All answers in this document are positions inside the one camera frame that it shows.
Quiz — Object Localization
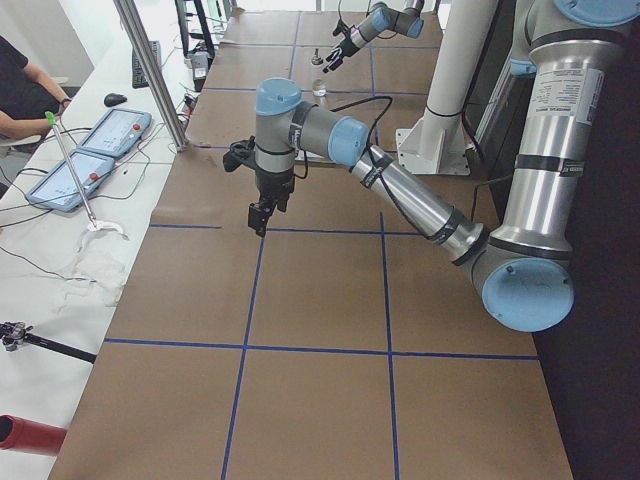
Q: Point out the black tripod leg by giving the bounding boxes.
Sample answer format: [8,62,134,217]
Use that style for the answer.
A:
[1,322,97,364]

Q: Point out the black computer mouse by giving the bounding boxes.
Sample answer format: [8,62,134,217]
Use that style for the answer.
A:
[103,93,127,107]

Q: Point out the lower blue teach pendant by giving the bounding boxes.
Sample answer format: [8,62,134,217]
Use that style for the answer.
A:
[26,150,115,212]

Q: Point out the white support column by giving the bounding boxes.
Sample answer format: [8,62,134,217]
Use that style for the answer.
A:
[425,0,498,118]

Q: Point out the upper blue teach pendant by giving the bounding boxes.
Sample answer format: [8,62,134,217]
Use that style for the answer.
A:
[77,108,152,159]

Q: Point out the green tipped metal rod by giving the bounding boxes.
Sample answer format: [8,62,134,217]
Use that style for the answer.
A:
[45,111,98,231]

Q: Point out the black camera cable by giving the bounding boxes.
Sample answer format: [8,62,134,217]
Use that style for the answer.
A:
[292,94,394,180]
[335,0,381,31]

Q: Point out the blue teach pendant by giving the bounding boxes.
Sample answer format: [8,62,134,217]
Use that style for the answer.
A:
[26,150,115,212]
[77,108,152,159]

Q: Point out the seated person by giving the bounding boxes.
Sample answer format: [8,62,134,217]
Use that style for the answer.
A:
[1,37,72,140]

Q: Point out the clear glass sauce bottle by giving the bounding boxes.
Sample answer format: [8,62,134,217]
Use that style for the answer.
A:
[311,48,326,98]

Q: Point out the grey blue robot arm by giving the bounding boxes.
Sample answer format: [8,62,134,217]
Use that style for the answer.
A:
[223,1,639,332]
[323,1,424,73]

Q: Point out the aluminium frame post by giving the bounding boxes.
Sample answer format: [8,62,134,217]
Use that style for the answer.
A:
[113,0,188,152]

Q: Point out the red cylinder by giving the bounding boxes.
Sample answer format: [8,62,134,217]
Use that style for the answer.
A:
[1,415,67,456]

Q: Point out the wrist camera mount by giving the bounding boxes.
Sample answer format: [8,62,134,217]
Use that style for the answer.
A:
[223,137,256,173]
[332,19,352,37]

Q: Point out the black keyboard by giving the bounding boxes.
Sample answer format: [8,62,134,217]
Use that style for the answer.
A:
[131,39,164,90]

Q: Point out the crumpled white paper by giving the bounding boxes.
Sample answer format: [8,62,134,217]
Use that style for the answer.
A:
[49,230,132,314]

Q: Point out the white column base plate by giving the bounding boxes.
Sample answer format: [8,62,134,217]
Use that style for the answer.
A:
[395,115,470,176]

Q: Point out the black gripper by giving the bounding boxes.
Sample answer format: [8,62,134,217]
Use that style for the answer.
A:
[323,35,363,74]
[248,168,294,237]

